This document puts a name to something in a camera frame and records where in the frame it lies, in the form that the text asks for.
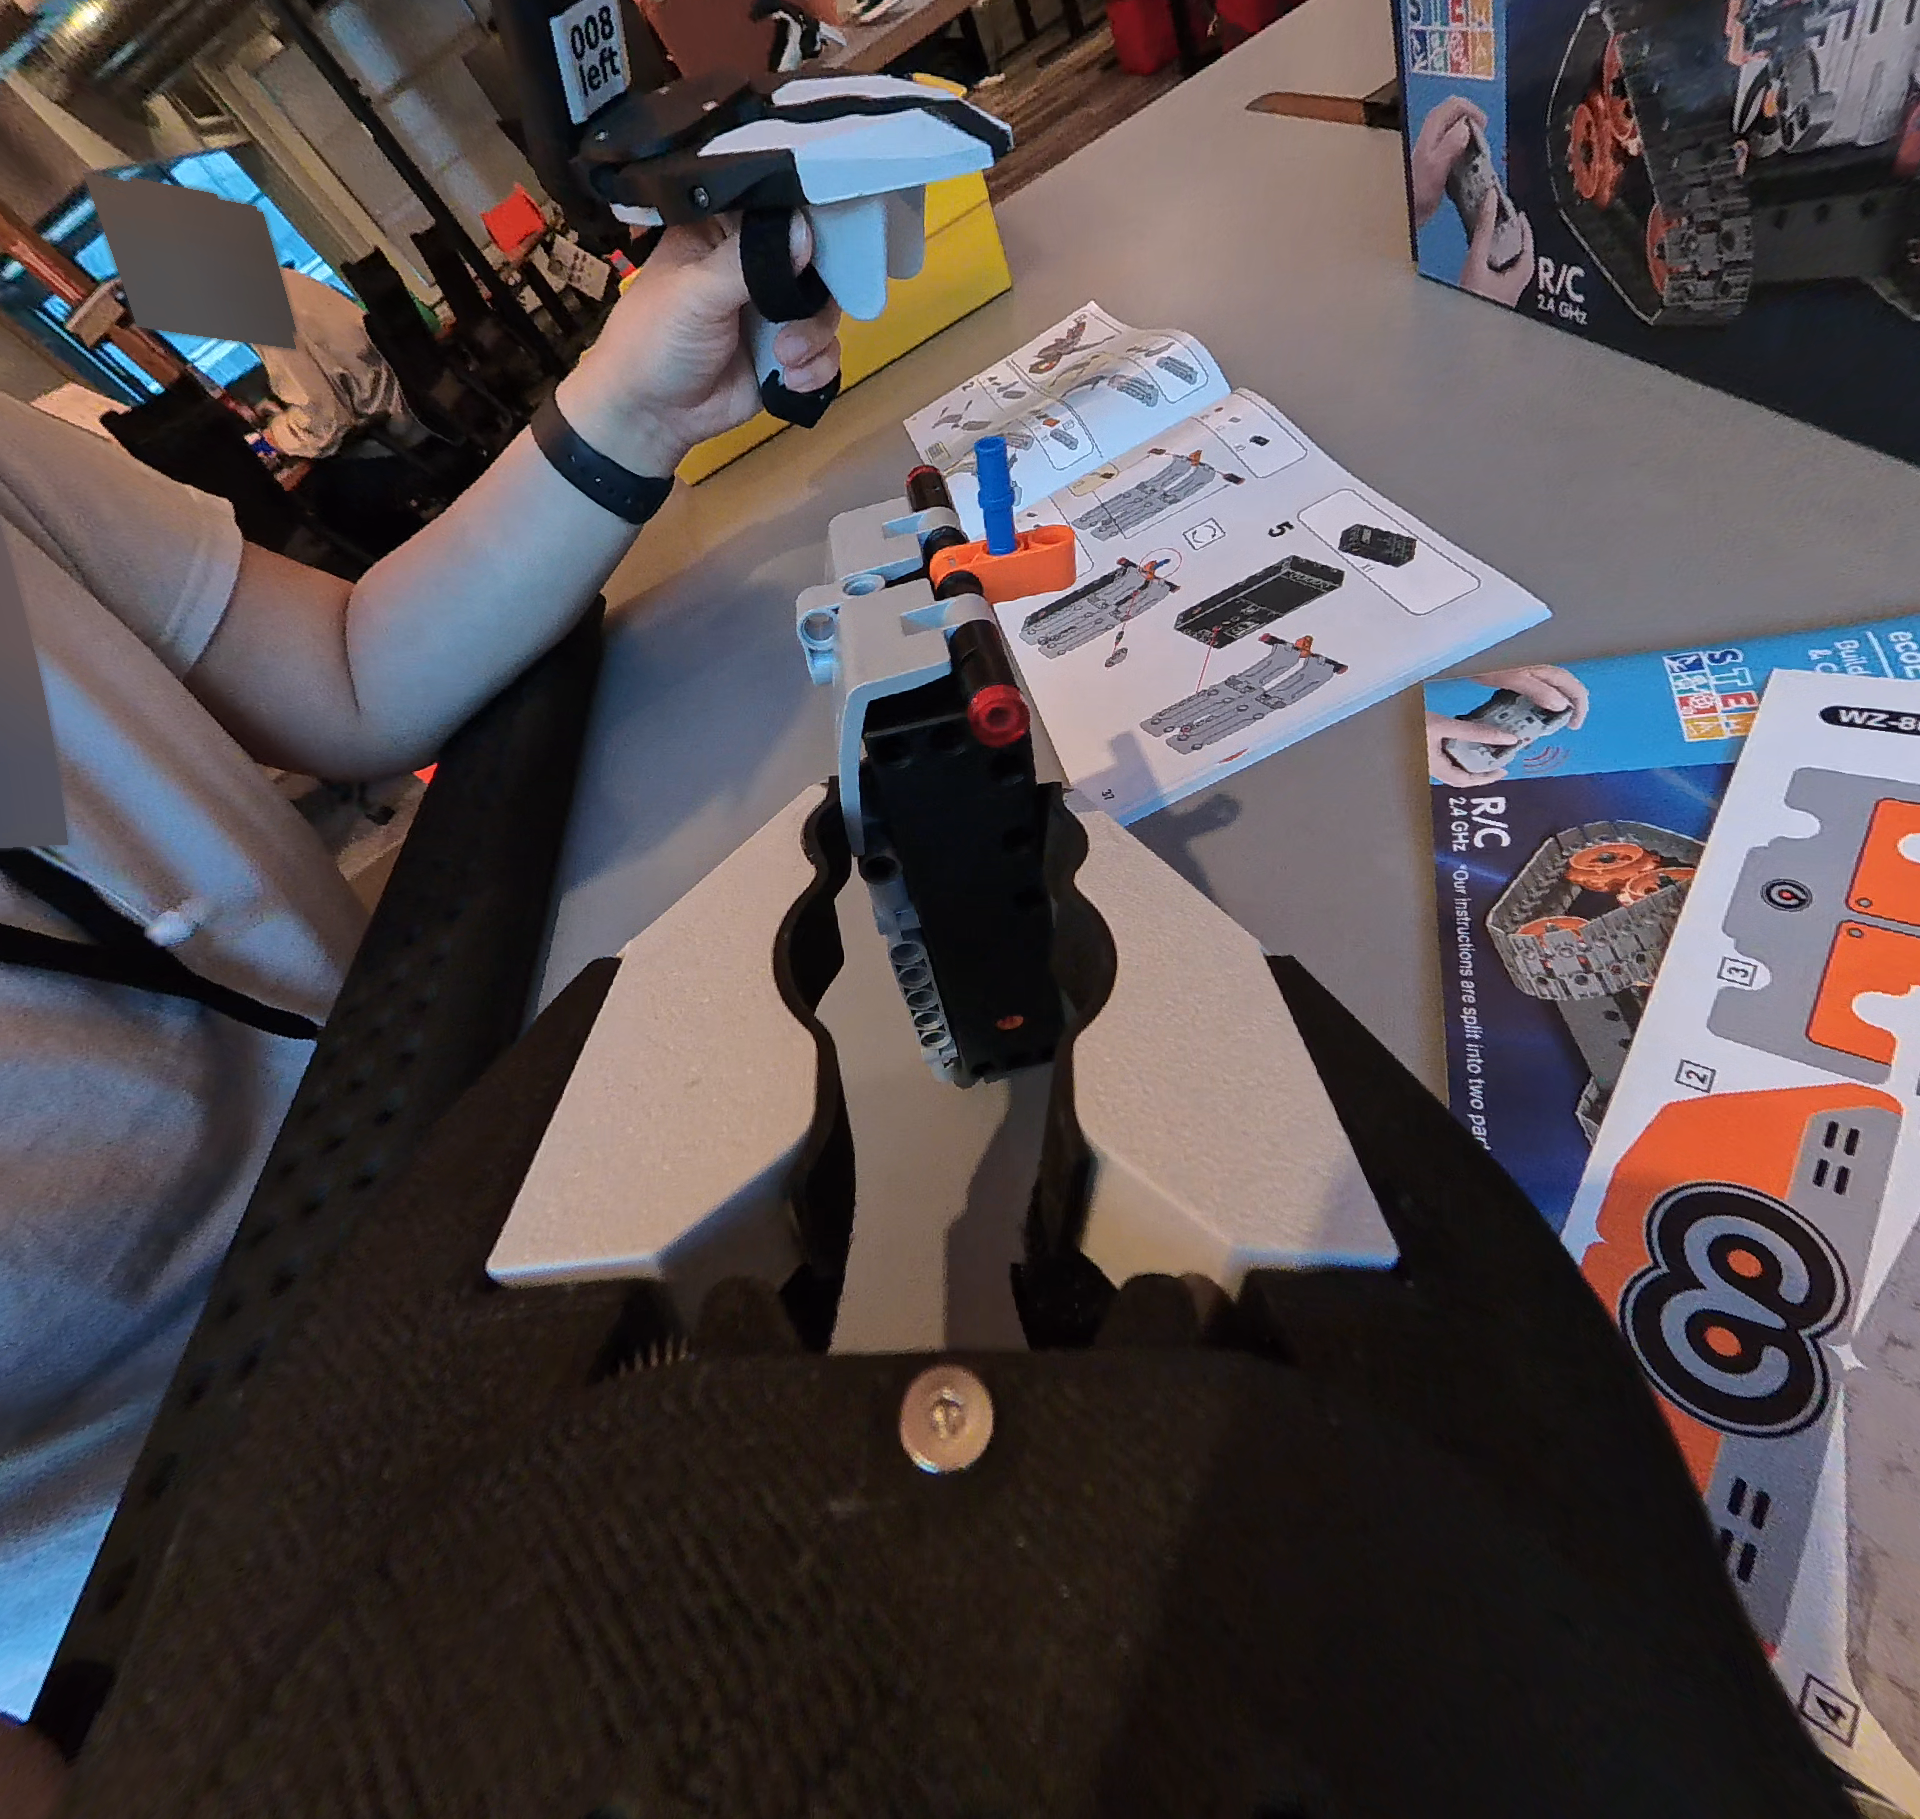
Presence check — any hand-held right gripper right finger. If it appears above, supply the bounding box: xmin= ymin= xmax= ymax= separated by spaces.
xmin=1016 ymin=800 xmax=1405 ymax=1355

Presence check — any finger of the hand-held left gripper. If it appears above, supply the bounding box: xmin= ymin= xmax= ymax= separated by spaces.
xmin=756 ymin=68 xmax=974 ymax=111
xmin=698 ymin=93 xmax=1016 ymax=210

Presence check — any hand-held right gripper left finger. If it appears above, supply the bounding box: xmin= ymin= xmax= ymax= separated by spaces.
xmin=482 ymin=778 xmax=859 ymax=1355

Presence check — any black grey brick assembly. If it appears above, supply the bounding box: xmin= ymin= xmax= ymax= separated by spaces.
xmin=795 ymin=436 xmax=1083 ymax=1091

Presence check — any blue instruction manual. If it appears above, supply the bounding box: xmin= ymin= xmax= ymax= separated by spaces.
xmin=1422 ymin=636 xmax=1920 ymax=1154

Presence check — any person's left forearm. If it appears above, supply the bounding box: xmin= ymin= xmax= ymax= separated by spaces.
xmin=188 ymin=423 xmax=661 ymax=782

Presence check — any person's left hand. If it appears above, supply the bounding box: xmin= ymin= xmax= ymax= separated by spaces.
xmin=558 ymin=207 xmax=849 ymax=477

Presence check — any brown background table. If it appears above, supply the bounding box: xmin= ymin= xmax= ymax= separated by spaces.
xmin=810 ymin=0 xmax=1038 ymax=71

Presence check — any yellow plastic bin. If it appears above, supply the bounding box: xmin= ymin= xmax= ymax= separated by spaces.
xmin=670 ymin=171 xmax=1013 ymax=486

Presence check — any black wristband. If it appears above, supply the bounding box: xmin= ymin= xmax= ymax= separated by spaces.
xmin=528 ymin=384 xmax=677 ymax=524

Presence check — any brown wooden strip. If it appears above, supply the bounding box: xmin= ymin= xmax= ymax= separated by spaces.
xmin=1247 ymin=87 xmax=1405 ymax=135

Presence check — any white orange sticker sheet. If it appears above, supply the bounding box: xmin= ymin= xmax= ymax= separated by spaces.
xmin=1560 ymin=669 xmax=1920 ymax=1819

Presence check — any person's light shirt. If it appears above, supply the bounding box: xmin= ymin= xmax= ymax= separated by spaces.
xmin=0 ymin=395 xmax=375 ymax=1723

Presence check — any open white instruction booklet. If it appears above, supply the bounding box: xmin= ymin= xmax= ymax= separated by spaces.
xmin=902 ymin=299 xmax=1552 ymax=827

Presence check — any blue robot kit box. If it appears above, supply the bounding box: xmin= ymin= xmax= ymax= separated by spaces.
xmin=1382 ymin=0 xmax=1920 ymax=462

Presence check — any black lanyard strap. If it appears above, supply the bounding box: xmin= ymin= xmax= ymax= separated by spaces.
xmin=0 ymin=851 xmax=325 ymax=1040

